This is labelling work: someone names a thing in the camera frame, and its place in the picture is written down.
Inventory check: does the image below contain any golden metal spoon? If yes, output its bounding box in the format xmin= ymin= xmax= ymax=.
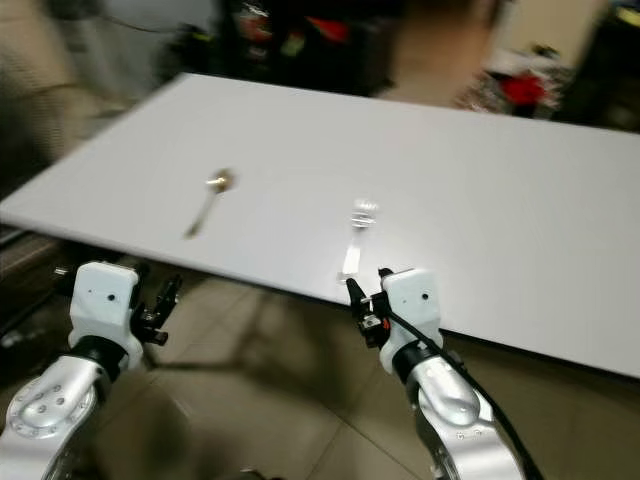
xmin=184 ymin=168 xmax=237 ymax=240

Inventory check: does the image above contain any beige upholstered chair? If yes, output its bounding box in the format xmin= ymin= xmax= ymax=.
xmin=0 ymin=0 xmax=106 ymax=196

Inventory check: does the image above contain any red object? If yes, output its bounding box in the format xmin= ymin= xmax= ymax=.
xmin=503 ymin=74 xmax=548 ymax=108

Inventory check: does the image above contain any dark cluttered shelf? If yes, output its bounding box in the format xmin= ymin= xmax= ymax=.
xmin=172 ymin=0 xmax=398 ymax=97

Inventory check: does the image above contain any black furniture piece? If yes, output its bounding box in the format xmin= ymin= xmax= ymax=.
xmin=555 ymin=8 xmax=640 ymax=133

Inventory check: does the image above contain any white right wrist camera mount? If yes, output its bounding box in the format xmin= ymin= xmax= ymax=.
xmin=380 ymin=268 xmax=447 ymax=374

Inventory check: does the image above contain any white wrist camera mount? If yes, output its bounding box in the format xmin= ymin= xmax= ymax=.
xmin=380 ymin=268 xmax=447 ymax=374
xmin=68 ymin=262 xmax=144 ymax=369

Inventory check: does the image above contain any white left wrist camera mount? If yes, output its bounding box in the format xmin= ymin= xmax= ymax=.
xmin=68 ymin=262 xmax=144 ymax=369

